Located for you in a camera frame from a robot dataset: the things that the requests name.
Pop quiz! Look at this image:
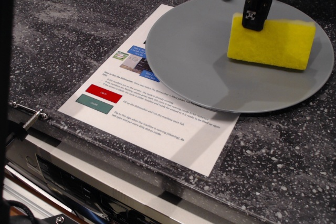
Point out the yellow sponge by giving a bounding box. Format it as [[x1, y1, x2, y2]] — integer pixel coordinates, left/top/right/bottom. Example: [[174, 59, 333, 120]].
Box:
[[227, 13, 316, 70]]

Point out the grey round plate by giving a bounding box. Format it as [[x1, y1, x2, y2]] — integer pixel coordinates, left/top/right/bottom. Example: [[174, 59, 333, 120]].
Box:
[[145, 0, 334, 113]]

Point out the laminated dishwasher instruction sheet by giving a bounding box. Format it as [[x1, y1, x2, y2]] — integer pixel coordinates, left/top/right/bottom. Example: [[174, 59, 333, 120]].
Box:
[[59, 5, 239, 176]]

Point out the metal clamp with spring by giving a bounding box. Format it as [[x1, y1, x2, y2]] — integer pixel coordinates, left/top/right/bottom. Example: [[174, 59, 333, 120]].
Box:
[[6, 101, 49, 147]]

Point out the black bracket with screw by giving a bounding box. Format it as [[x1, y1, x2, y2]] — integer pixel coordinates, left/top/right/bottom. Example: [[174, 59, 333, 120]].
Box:
[[42, 214, 78, 224]]

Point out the black cable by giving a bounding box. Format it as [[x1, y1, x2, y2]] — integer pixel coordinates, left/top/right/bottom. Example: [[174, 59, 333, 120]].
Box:
[[5, 199, 37, 224]]

